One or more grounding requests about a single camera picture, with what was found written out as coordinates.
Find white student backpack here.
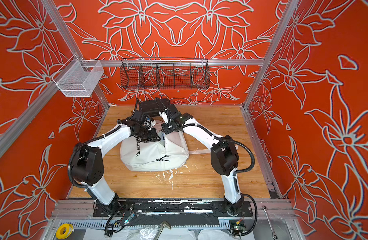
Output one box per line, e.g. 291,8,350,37
120,123,190,172

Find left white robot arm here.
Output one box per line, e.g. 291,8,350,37
67,101,160,216

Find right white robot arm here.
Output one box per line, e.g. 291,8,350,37
155,98,258,237

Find black plastic case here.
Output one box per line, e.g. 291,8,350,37
138,99,170,117

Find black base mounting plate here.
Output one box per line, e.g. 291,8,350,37
93,197,254,218

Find yellow tape roll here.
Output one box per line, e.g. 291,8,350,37
56,223,74,240

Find small green circuit board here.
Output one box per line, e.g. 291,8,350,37
230,223,246,238

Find steel wrench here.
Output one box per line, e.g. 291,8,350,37
262,206,278,240

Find black wire wall basket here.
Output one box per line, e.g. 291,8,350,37
119,58,211,90

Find white wire mesh basket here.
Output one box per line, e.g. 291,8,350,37
51,55,104,97

